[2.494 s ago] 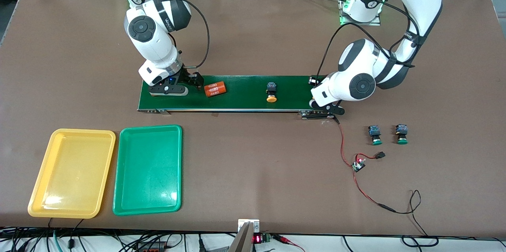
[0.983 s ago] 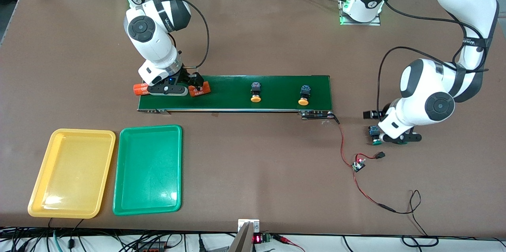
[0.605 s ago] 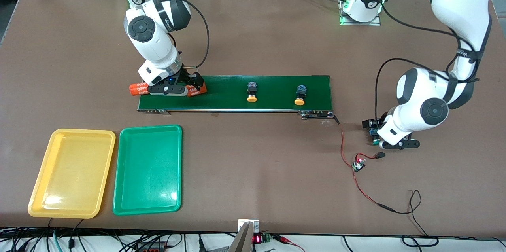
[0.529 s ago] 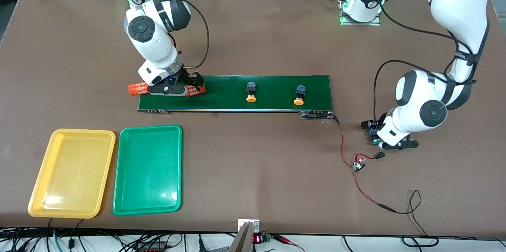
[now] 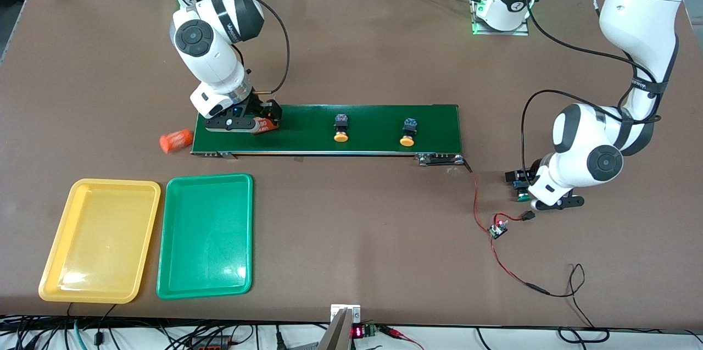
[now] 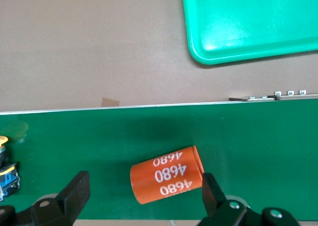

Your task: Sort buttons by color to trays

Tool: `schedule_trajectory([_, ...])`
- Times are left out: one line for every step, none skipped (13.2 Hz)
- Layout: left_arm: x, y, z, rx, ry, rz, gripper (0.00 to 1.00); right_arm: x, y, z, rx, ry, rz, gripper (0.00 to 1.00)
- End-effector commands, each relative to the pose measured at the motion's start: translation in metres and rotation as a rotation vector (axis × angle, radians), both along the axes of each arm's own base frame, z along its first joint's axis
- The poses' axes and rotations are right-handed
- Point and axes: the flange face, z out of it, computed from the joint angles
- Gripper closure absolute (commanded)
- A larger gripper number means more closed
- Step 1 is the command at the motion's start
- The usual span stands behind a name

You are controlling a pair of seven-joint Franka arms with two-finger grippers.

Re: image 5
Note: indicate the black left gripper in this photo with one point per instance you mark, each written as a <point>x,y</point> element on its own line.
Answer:
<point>526,176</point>

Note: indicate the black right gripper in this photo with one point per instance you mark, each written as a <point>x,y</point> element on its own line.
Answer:
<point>262,105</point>

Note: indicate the orange 4680 battery cylinder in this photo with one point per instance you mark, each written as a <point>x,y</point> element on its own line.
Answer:
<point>176,141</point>
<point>262,127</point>

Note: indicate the green mushroom push button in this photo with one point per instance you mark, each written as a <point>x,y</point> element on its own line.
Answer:
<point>523,198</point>

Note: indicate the yellow mushroom push button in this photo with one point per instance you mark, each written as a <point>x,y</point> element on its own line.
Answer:
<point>341,137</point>
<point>407,142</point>

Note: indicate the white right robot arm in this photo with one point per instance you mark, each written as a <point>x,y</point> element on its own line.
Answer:
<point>214,64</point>

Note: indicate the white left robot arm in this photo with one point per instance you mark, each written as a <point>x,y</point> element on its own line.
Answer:
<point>642,9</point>

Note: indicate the black connector plug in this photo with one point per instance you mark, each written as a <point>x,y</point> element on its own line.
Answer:
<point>527,216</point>

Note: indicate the small conveyor controller board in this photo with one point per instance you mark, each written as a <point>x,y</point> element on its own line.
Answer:
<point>498,230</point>

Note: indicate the green conveyor belt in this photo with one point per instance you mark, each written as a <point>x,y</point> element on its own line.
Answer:
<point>373,119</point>

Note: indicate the green plastic tray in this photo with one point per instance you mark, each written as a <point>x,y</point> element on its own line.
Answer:
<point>206,234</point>

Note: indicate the yellow plastic tray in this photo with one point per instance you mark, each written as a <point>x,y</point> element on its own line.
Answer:
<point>99,240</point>

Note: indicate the red digit display module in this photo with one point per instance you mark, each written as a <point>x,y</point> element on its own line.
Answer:
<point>357,332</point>

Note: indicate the orange power strip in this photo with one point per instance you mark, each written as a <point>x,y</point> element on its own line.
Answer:
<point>211,344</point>

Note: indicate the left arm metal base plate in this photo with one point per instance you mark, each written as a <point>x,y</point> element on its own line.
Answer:
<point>522,32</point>

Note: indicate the grey metal camera mount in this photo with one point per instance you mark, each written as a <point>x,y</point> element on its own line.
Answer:
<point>338,333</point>

